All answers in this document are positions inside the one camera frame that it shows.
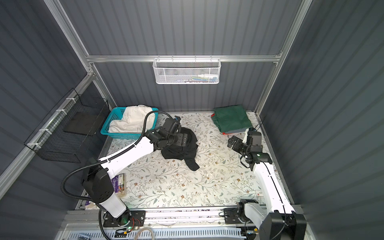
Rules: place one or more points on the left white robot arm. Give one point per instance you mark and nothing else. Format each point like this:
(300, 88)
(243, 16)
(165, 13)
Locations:
(115, 163)

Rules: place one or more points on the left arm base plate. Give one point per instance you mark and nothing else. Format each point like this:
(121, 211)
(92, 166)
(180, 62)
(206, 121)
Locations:
(127, 219)

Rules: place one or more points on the purple book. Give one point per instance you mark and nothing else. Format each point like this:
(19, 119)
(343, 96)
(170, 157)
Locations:
(118, 184)

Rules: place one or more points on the white t-shirt in basket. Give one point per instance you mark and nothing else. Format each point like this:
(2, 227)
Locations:
(128, 120)

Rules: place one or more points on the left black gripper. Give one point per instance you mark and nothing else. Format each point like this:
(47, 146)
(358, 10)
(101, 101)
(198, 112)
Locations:
(182, 139)

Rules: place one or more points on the black wire side basket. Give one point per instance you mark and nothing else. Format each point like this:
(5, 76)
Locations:
(73, 134)

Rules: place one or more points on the white wire wall basket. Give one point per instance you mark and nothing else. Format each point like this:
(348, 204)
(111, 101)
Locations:
(186, 73)

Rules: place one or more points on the teal plastic laundry basket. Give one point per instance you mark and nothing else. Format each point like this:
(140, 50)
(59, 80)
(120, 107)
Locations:
(151, 123)

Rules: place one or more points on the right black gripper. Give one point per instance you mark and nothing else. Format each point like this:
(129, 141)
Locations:
(232, 142)

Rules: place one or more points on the folded grey t-shirt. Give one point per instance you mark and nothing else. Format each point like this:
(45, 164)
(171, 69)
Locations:
(236, 131)

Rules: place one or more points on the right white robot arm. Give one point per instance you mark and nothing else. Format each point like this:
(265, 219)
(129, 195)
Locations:
(278, 220)

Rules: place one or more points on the white bottle in basket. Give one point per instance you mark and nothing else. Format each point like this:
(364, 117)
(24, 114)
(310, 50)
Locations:
(208, 76)

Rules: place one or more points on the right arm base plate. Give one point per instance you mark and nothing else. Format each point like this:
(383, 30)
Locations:
(235, 216)

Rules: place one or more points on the black t-shirt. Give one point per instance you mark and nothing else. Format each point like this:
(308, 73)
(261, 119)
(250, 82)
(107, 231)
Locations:
(187, 153)

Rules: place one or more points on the folded green t-shirt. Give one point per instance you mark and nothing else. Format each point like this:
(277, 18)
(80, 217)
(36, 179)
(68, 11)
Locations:
(231, 118)

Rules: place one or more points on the floral table mat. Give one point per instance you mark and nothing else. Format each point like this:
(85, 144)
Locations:
(221, 180)

